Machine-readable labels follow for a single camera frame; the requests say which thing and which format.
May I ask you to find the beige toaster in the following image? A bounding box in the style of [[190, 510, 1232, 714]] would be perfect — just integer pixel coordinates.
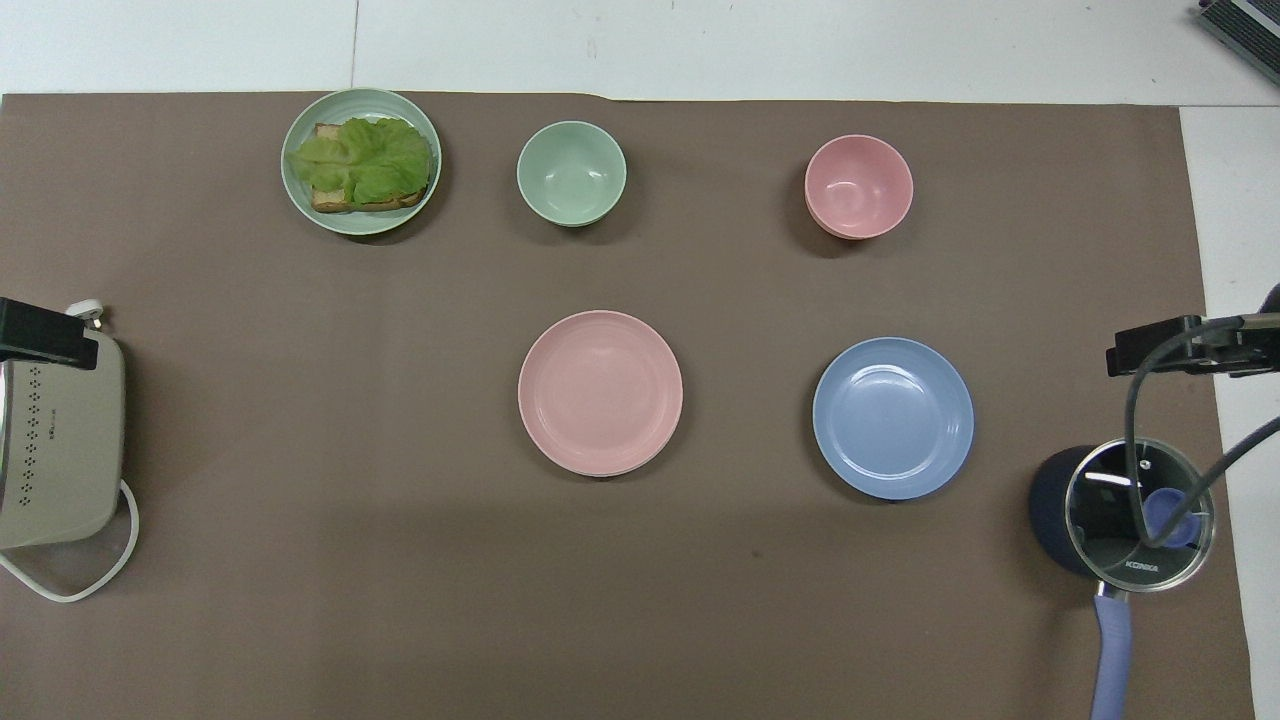
[[0, 330, 127, 550]]

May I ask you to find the blue plate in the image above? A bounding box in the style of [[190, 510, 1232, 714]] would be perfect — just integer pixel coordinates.
[[811, 336, 975, 501]]

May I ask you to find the green lettuce leaf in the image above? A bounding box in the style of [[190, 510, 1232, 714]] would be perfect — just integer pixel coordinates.
[[289, 117, 432, 205]]

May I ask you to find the grey laptop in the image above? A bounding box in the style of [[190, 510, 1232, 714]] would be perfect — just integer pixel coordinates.
[[1196, 0, 1280, 74]]

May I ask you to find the green bowl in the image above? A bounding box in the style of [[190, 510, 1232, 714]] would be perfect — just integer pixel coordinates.
[[516, 120, 628, 228]]

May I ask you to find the glass pot lid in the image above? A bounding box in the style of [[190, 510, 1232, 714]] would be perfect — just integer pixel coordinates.
[[1063, 437, 1218, 594]]

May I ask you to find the pink plate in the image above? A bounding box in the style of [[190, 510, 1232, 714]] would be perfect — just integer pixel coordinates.
[[517, 309, 685, 478]]

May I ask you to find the dark blue pot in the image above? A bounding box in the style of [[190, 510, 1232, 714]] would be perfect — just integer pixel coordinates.
[[1028, 444, 1135, 720]]

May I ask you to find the black cable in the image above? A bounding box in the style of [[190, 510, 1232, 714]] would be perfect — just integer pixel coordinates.
[[1124, 312, 1280, 549]]

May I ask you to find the white cable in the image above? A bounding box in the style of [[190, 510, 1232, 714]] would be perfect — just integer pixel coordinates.
[[0, 478, 141, 604]]

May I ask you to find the green plate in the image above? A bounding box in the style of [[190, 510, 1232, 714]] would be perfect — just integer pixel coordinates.
[[280, 88, 443, 237]]

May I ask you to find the pink bowl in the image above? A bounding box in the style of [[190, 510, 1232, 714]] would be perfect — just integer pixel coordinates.
[[804, 134, 914, 241]]

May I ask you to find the toast slice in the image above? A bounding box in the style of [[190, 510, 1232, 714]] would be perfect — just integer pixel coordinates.
[[310, 123, 433, 214]]

